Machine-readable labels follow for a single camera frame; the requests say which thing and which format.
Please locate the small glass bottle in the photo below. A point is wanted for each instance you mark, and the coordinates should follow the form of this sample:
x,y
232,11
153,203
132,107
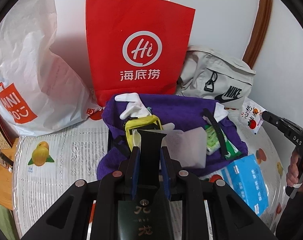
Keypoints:
x,y
4,161

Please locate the white foam block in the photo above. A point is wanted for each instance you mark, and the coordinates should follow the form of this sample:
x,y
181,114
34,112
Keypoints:
x,y
220,112

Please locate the white plastic shopping bag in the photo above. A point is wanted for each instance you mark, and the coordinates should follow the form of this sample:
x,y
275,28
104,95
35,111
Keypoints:
x,y
41,75

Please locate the fruit print sachet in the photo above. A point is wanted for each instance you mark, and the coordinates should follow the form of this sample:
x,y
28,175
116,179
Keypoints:
x,y
251,120

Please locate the fruit print tablecloth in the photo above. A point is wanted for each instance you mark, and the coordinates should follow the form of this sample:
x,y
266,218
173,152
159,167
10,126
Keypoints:
x,y
74,150

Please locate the blue tissue pack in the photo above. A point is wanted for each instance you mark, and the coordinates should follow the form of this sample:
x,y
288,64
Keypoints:
x,y
246,185

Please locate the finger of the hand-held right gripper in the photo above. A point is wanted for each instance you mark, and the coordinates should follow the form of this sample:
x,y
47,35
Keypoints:
x,y
276,122

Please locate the patterned book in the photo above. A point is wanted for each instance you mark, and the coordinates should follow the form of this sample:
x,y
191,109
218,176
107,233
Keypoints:
x,y
0,130

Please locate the purple towel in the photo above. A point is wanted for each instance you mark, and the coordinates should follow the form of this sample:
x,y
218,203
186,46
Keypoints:
x,y
181,112

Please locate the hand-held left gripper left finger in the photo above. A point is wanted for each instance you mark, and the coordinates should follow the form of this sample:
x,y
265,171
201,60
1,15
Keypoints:
x,y
135,170

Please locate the yellow mesh pouch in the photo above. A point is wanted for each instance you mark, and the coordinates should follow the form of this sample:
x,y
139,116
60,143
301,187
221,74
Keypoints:
x,y
141,123

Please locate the white glove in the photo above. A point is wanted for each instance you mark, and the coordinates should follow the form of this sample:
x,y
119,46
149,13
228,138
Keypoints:
x,y
134,108

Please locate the wooden door frame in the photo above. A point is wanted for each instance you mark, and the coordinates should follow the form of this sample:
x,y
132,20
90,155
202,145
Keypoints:
x,y
260,30

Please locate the person's right forearm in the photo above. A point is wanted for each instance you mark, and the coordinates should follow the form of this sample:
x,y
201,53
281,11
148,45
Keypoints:
x,y
296,217

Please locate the light green tissue pack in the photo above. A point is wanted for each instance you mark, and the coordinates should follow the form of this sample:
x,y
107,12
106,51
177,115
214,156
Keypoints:
x,y
212,142

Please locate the wooden bedside table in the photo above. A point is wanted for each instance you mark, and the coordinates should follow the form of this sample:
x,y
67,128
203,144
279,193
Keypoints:
x,y
4,187

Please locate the red paper bag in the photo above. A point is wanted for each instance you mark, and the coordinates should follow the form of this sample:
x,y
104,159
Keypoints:
x,y
141,30

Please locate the dark green box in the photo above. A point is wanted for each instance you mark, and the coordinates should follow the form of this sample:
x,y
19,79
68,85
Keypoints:
x,y
144,220

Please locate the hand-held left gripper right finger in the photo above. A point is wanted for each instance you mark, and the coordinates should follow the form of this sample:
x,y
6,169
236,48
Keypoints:
x,y
165,170

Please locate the dark green wipes packet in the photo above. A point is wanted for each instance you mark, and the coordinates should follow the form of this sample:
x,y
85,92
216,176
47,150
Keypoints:
x,y
231,151

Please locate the grey sling bag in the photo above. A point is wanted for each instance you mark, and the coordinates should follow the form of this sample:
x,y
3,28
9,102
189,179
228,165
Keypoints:
x,y
209,70

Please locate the person's right hand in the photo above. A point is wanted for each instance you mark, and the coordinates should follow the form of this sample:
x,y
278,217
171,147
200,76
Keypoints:
x,y
292,172

